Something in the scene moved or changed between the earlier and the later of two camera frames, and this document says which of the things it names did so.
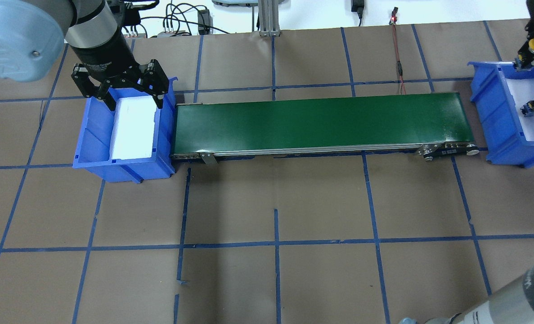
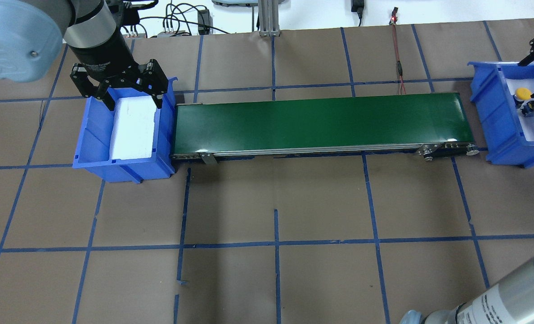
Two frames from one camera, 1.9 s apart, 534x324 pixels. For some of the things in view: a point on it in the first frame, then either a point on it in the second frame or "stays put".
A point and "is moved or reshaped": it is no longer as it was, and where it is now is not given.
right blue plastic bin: x=504 y=141 stays put
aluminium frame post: x=269 y=20 stays put
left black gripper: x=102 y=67 stays put
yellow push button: x=523 y=61 is moved or reshaped
